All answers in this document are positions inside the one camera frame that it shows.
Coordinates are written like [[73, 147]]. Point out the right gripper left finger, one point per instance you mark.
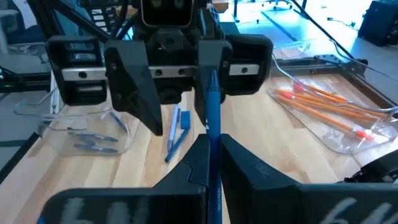
[[186, 193]]

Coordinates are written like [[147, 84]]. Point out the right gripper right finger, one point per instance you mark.
[[264, 199]]

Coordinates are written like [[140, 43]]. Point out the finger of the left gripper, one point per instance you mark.
[[133, 93], [214, 56]]

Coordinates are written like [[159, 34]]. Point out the pale barrel pen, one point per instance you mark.
[[174, 124]]

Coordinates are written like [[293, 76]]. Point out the clear plastic bin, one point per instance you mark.
[[329, 140], [37, 137]]

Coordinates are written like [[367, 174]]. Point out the black arch stand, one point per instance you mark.
[[379, 168]]

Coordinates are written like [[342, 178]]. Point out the black computer tower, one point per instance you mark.
[[379, 21]]

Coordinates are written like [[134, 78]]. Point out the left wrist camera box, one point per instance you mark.
[[168, 12]]

